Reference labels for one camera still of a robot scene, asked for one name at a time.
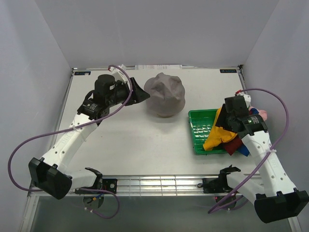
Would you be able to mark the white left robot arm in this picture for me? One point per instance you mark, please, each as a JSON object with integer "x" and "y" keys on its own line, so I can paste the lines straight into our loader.
{"x": 49, "y": 173}

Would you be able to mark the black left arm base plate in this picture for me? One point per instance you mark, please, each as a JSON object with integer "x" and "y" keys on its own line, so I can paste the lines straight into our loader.
{"x": 108, "y": 184}

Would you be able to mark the pink bucket hat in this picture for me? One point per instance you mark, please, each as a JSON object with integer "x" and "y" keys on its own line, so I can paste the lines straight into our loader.
{"x": 262, "y": 113}

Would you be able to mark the aluminium front rail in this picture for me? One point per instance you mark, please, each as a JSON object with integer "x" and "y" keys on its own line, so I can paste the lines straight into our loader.
{"x": 170, "y": 185}

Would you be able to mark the grey bucket hat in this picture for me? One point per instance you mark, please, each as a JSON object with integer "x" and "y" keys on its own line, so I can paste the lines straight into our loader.
{"x": 167, "y": 95}

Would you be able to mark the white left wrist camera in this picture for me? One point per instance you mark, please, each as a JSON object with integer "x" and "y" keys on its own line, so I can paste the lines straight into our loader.
{"x": 117, "y": 74}

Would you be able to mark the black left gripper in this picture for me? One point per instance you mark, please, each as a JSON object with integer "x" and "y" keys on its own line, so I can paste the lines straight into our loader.
{"x": 139, "y": 94}

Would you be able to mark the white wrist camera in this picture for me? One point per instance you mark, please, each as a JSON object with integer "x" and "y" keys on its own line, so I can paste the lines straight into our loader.
{"x": 246, "y": 97}
{"x": 117, "y": 74}

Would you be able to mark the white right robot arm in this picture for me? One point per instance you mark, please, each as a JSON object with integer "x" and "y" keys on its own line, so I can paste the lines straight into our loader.
{"x": 278, "y": 197}

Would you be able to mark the green plastic tray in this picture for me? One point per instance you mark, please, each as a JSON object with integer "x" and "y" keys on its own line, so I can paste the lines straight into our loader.
{"x": 200, "y": 124}

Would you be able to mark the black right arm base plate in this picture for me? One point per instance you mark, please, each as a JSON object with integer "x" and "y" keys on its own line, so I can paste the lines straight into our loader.
{"x": 214, "y": 186}

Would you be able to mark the blue bucket hat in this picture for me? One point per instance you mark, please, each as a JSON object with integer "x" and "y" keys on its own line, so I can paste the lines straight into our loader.
{"x": 243, "y": 149}

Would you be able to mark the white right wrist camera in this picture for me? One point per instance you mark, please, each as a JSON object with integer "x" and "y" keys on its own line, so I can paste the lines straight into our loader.
{"x": 246, "y": 97}

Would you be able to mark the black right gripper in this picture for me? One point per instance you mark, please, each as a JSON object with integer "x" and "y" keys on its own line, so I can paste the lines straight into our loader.
{"x": 226, "y": 113}

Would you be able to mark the dark red bucket hat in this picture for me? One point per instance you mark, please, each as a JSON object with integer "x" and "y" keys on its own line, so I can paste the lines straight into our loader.
{"x": 232, "y": 146}

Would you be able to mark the yellow bucket hat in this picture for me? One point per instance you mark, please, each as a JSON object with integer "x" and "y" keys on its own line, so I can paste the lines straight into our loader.
{"x": 218, "y": 135}

